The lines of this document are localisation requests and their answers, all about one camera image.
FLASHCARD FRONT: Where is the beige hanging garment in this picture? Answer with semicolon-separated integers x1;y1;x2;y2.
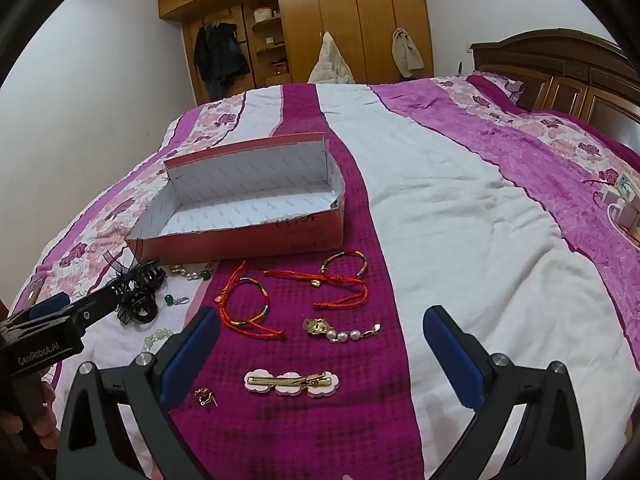
392;27;425;79

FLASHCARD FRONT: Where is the black hanging coat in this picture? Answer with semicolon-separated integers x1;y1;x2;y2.
194;23;250;102

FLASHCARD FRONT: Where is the pink pillow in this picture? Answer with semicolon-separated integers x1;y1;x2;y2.
465;70;525;105

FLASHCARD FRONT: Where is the gold pearl hair clip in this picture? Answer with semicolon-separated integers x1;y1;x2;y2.
303;318;382;344

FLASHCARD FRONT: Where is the white charger with boxes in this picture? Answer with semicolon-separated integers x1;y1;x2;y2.
596;169;640;248

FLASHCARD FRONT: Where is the red cord rainbow bracelet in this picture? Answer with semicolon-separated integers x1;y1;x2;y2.
214;259;288;340

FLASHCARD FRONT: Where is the red cardboard box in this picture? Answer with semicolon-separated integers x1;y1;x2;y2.
126;133;345;266

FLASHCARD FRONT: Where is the pale jade bead bracelet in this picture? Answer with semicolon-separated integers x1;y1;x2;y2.
140;327;176;354

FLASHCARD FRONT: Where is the white box on shelf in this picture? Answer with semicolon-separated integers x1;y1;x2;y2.
253;6;273;24

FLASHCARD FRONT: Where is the green gem pendant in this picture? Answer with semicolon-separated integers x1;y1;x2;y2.
164;294;191;307

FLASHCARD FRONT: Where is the pink flower hair clip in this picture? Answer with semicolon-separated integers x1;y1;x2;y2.
243;368;341;398

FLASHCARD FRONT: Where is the red cord bracelet with bell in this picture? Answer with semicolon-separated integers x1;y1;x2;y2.
262;249;371;312

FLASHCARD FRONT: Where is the pearl green bead bracelet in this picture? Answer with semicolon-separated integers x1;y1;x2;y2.
169;263;215;283

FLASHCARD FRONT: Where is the red box on shelf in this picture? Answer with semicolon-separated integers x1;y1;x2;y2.
271;61;288;76

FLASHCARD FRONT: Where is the wooden wardrobe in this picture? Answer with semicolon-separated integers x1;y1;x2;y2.
158;0;434;104

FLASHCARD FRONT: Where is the dark wooden headboard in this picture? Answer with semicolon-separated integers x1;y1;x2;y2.
471;28;639;153

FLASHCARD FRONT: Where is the person's left hand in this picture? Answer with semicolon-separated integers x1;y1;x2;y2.
1;367;60;450

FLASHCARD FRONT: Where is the black ribbon hair claw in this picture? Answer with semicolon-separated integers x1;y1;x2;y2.
104;252;166;325

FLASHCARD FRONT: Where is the cream puffy jacket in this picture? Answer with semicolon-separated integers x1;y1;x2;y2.
308;32;356;84

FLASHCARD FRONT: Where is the small gold earring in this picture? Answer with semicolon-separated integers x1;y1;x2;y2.
193;387;218;406

